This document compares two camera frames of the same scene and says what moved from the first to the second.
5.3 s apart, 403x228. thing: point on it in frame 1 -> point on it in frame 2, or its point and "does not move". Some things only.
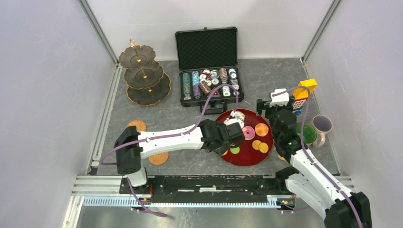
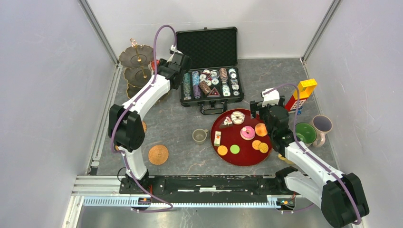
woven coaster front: [159, 158] does not move
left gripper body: [222, 150] -> [163, 63]
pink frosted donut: [249, 132] does not move
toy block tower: [301, 95] does not move
